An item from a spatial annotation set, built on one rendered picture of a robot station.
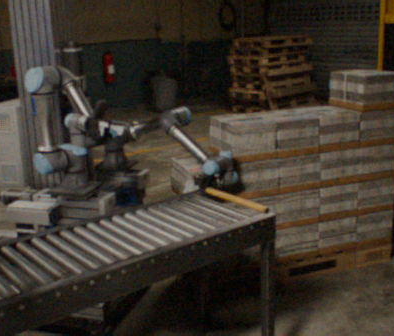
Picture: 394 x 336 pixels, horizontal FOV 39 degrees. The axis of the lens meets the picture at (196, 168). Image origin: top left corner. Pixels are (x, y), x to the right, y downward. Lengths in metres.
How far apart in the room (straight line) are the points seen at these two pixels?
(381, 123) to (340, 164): 0.38
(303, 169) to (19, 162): 1.69
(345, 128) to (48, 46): 1.84
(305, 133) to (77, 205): 1.43
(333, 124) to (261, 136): 0.50
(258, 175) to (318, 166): 0.42
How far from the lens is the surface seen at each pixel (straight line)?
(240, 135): 3.28
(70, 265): 2.17
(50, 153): 2.90
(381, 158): 3.85
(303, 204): 3.59
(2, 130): 3.34
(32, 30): 3.20
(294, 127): 3.43
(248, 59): 9.82
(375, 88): 3.73
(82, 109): 2.83
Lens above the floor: 1.67
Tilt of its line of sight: 15 degrees down
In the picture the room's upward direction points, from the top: 2 degrees counter-clockwise
